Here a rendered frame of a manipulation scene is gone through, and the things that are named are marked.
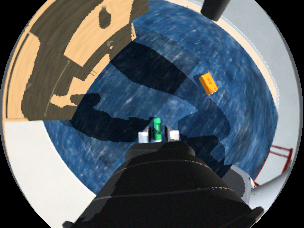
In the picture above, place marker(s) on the small wooden chest of drawers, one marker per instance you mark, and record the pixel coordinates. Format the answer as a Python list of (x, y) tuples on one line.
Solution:
[(18, 50)]

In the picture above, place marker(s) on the orange rectangular block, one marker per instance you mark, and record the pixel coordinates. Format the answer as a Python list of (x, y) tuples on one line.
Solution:
[(208, 83)]

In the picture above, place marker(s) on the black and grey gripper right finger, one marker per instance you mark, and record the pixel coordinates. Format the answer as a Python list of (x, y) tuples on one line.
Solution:
[(170, 134)]

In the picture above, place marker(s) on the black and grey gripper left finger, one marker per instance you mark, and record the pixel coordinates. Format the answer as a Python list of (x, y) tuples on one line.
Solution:
[(145, 136)]

